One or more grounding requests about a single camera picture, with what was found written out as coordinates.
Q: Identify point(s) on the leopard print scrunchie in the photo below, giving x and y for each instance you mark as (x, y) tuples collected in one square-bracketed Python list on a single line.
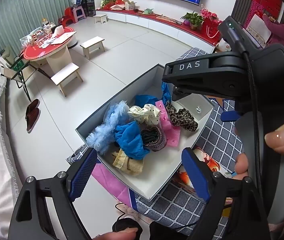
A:
[(182, 118)]

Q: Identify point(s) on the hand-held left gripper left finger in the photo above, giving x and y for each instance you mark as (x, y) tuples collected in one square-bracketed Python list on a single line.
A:
[(81, 177)]

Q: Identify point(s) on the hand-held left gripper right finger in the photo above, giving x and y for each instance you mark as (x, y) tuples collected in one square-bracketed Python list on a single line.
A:
[(194, 172)]

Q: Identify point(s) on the grey green curtain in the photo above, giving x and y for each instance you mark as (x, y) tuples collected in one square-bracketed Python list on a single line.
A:
[(19, 5)]

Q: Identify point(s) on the cartoon printed carton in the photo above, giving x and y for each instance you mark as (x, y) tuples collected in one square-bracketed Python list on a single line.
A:
[(209, 161)]

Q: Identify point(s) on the dark ribbed panel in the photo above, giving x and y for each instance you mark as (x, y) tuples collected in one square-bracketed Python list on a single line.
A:
[(240, 5)]

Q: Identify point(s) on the flower bouquet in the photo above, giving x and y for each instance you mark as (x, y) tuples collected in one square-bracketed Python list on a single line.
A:
[(108, 3)]

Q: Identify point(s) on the clutter of small table items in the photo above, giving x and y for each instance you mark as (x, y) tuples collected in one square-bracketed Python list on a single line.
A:
[(39, 38)]

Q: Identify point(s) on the white storage box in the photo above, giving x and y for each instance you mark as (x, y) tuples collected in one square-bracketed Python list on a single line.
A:
[(162, 170)]

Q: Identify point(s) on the wooden board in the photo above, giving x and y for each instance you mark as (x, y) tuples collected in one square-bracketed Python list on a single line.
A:
[(64, 37)]

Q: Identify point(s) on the wall calendar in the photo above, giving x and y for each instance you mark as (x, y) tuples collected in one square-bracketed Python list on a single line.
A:
[(257, 30)]

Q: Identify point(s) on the medium wooden stool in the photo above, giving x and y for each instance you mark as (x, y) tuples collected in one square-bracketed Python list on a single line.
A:
[(93, 46)]

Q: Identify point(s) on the light blue fluffy scrunchie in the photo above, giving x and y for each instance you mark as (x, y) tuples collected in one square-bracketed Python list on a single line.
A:
[(106, 127)]

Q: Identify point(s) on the green potted plant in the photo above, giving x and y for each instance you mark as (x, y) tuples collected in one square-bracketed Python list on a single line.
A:
[(194, 20)]

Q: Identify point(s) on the red plastic stool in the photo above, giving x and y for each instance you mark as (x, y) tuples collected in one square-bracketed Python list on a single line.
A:
[(68, 13)]

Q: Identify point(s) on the beige frilled knit cloth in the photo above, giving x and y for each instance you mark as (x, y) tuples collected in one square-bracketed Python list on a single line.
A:
[(128, 163)]

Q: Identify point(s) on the pink paper bag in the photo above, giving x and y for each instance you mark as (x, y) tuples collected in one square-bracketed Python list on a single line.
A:
[(106, 180)]

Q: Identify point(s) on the green pot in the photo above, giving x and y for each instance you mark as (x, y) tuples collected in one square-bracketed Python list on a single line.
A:
[(148, 11)]

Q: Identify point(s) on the pink flowers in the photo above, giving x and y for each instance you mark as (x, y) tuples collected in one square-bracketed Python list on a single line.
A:
[(208, 12)]

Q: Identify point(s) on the small metal clip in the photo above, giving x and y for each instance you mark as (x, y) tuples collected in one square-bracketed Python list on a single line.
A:
[(198, 109)]

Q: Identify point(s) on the white shopping bag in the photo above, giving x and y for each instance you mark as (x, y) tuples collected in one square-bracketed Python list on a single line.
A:
[(224, 46)]

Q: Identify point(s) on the fluffy slipper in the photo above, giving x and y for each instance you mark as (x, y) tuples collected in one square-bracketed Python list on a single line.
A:
[(130, 213)]

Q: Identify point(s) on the round red table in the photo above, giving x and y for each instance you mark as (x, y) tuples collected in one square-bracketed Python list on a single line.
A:
[(49, 48)]

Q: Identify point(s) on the person's right hand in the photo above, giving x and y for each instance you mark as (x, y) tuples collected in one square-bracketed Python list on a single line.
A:
[(279, 137)]

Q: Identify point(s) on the red gift bag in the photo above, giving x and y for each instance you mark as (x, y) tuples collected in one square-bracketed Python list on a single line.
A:
[(210, 32)]

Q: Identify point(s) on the white paper roll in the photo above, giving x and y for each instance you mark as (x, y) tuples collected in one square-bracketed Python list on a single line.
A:
[(59, 30)]

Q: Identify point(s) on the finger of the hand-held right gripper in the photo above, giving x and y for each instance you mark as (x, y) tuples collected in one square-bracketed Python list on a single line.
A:
[(229, 116), (194, 67)]

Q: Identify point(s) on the small wooden stool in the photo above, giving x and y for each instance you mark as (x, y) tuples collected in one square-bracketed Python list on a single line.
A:
[(100, 18)]

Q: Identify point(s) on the large wooden stool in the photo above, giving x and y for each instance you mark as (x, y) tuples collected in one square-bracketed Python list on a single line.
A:
[(66, 77)]

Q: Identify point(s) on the cream polka dot scrunchie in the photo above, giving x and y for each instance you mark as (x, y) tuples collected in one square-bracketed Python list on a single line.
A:
[(144, 113)]

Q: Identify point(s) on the grey checked mat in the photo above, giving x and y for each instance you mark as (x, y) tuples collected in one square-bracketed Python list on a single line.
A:
[(214, 140)]

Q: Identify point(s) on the white cabinet red top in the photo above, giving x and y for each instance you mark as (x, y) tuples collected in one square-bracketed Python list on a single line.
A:
[(157, 22)]

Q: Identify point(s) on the folding chair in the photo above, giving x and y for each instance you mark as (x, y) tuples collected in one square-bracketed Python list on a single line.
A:
[(14, 67)]

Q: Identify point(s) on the blue cloth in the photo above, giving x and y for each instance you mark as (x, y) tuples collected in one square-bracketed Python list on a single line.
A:
[(144, 100), (129, 140)]

